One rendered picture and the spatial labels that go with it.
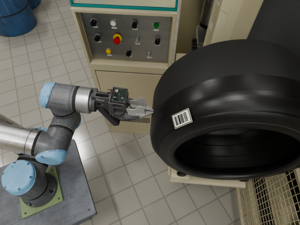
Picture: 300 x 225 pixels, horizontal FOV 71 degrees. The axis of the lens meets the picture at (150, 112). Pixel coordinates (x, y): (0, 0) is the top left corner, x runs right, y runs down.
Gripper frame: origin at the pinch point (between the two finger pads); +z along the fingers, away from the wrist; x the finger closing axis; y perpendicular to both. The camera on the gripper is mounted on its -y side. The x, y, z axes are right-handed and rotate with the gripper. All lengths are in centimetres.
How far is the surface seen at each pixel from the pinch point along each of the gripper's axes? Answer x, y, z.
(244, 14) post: 27.1, 25.4, 26.7
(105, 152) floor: 36, -128, -32
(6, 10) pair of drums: 205, -108, -193
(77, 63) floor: 155, -135, -93
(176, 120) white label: -10.2, 12.4, 7.1
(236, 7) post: 27.1, 27.4, 23.0
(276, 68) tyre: 1.0, 26.2, 30.5
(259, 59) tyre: 4.2, 26.0, 26.7
